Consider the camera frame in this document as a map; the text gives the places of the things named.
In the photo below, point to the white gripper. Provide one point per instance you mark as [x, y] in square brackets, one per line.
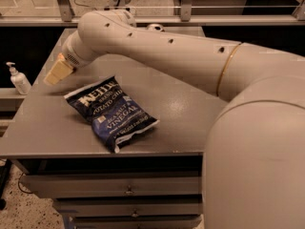
[71, 56]

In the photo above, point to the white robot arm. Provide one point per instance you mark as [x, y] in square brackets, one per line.
[254, 162]

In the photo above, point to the orange soda can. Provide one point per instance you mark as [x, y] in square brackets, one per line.
[155, 27]

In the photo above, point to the white pump bottle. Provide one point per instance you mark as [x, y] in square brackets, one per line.
[19, 80]

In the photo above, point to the blue potato chip bag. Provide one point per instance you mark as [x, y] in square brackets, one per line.
[114, 117]

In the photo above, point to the grey drawer cabinet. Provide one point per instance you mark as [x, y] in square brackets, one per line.
[154, 182]

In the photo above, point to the metal railing frame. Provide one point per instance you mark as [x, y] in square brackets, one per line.
[143, 19]

